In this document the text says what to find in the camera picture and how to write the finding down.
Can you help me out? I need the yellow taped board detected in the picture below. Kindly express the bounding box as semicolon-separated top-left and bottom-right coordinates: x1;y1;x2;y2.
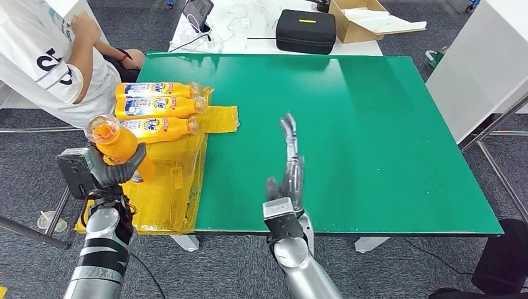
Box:
74;84;239;236

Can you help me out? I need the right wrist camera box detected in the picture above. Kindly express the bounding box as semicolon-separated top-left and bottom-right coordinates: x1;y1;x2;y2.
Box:
262;197;306;244

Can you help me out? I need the person's right hand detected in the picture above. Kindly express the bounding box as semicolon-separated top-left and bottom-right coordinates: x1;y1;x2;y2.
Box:
70;10;102;46

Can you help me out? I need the person's left hand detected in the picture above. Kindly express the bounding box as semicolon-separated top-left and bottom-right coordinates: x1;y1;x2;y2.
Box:
123;49;146;71

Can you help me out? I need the orange detergent bottle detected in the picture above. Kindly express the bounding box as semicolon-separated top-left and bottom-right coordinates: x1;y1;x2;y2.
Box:
115;95;206;121
117;115;200;145
84;114;158;184
115;82;202;101

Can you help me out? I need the tablet on stand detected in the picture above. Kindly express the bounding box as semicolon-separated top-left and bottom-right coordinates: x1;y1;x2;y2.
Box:
182;0;214;34

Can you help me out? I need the black power cable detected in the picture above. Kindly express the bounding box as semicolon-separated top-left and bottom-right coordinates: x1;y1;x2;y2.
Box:
169;34;213;54

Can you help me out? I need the white foam sheet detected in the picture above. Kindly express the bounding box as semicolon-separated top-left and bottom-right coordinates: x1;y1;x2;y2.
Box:
342;7;428;36

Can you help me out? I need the person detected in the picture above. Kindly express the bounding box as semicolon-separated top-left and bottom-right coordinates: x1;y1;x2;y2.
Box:
0;0;146;129

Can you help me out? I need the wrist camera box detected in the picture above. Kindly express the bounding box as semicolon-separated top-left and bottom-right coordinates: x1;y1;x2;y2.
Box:
262;197;306;244
55;148;98;201

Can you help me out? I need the clear plastic cup lid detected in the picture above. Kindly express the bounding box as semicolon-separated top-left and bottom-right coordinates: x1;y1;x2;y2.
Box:
36;211;68;232

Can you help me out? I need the thin black cable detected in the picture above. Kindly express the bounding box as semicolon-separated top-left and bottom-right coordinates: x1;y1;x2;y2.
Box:
130;252;167;299
404;237;474;277

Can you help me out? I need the brown cardboard box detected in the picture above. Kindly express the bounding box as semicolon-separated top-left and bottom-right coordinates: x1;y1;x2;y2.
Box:
328;0;428;44

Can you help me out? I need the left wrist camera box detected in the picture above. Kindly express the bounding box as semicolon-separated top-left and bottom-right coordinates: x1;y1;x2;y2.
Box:
55;148;98;201

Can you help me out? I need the dark metal bar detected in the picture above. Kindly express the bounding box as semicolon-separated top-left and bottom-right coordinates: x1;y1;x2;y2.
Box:
0;215;73;251

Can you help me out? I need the green and white object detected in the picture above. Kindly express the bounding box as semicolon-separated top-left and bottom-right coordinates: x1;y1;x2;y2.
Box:
425;46;448;69

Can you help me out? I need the white table foot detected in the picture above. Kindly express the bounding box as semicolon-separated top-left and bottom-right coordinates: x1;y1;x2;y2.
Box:
354;236;390;254
169;234;200;252

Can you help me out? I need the black zip case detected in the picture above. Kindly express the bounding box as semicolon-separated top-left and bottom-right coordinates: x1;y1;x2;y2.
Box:
275;9;337;55

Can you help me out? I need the white cabinet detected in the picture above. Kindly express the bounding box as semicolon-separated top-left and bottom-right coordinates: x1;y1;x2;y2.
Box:
425;0;528;145

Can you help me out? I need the grey metal leg frame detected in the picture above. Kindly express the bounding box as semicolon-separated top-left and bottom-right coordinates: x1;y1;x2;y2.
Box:
0;126;85;238
458;93;528;224

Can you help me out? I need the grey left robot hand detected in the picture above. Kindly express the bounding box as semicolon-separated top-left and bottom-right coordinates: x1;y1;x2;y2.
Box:
84;142;148;195

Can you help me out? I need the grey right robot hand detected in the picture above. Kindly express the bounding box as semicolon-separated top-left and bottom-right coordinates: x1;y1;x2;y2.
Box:
266;111;306;216

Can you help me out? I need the white table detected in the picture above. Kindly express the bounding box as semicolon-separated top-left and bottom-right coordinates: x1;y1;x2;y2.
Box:
168;0;384;57

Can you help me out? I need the white charger cable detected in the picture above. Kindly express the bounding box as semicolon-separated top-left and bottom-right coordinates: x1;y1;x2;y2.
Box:
222;3;257;44

